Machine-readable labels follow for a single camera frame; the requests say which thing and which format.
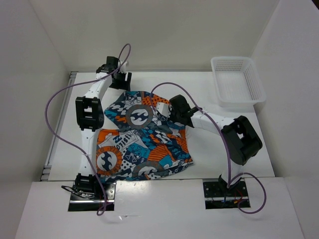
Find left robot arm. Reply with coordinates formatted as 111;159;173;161
74;56;132;199

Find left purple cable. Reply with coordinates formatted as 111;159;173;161
44;43;132;216

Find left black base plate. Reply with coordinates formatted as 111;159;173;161
68;181;117;212

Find white plastic basket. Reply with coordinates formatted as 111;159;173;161
210;56;266;107

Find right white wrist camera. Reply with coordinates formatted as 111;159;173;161
156;102;171;118

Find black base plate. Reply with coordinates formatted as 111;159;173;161
68;181;117;212
202;179;251;210

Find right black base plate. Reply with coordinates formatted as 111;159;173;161
202;179;251;210

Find colourful patterned shorts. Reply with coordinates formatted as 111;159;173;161
96;91;193;183

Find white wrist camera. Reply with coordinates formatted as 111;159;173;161
156;102;171;118
119;61;128;74

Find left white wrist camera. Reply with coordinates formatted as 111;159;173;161
119;61;128;74

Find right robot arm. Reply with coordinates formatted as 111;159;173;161
169;95;263;196

